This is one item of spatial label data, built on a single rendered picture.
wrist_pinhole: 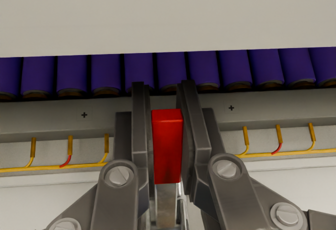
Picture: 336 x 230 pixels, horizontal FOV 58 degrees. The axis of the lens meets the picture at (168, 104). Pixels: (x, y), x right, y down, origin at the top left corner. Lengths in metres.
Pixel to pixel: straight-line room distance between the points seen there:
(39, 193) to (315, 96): 0.17
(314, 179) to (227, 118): 0.07
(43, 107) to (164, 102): 0.07
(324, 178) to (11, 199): 0.19
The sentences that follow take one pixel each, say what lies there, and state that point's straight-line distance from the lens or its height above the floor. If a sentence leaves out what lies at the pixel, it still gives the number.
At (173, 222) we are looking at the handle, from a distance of 0.16.
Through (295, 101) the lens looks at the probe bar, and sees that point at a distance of 0.19.
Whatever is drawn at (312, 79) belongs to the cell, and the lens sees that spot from 0.21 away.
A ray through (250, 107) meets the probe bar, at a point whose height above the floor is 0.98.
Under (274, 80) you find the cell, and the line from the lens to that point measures 0.20.
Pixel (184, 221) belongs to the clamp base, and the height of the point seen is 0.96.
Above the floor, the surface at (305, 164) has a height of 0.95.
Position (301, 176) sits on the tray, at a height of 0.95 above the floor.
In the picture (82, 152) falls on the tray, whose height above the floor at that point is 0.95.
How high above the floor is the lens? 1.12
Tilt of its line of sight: 53 degrees down
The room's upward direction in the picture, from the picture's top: 3 degrees clockwise
